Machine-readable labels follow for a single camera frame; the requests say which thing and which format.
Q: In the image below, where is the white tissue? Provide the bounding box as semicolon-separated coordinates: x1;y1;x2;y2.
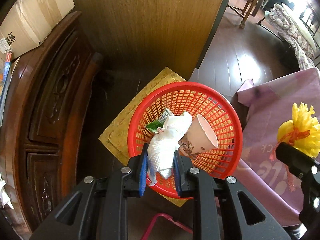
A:
147;112;192;186

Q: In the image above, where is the tray with snacks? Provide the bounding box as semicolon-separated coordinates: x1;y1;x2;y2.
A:
1;53;20;126

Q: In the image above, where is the gold patterned box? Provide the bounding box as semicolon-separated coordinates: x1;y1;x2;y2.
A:
98;67;189;208

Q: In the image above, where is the pink stool frame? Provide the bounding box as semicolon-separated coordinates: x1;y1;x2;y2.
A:
140;213;193;239

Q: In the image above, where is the dark carved wooden cabinet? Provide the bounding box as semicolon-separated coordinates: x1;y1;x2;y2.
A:
1;11;101;239

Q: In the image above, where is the wooden partition panel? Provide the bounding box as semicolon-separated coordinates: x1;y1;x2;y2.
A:
74;0;223;79

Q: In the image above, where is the green white wrapper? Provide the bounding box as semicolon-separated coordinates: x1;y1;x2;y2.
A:
146;108;173;134

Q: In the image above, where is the pink purple tablecloth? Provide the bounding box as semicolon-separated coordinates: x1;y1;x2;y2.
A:
231;67;320;227

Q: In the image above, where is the cardboard box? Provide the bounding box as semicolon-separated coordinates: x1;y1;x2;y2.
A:
1;0;74;61

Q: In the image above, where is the paper cup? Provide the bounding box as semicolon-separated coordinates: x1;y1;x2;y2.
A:
178;114;219;157

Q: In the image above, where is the red plastic mesh basket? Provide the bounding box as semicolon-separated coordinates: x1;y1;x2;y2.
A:
127;81;244;199

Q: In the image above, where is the floral bed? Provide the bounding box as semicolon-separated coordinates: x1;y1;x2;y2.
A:
265;3;316;70

